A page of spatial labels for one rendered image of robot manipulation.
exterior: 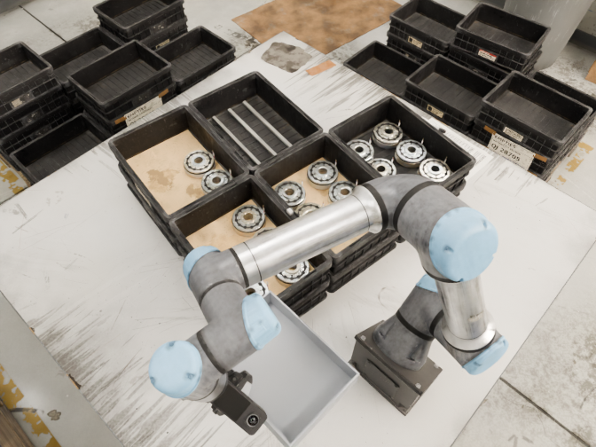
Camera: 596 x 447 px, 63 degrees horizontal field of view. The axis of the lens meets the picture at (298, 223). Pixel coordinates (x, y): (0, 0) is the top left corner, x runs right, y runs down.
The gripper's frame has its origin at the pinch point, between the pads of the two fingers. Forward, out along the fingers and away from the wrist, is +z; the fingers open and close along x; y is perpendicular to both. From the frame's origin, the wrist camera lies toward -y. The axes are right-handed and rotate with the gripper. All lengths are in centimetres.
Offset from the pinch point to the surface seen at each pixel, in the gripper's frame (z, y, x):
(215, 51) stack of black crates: 101, 161, -116
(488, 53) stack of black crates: 104, 37, -194
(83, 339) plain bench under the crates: 34, 57, 22
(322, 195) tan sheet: 40, 31, -59
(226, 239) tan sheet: 32, 43, -27
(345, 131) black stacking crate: 40, 40, -83
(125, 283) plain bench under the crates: 38, 63, 2
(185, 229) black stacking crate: 27, 53, -22
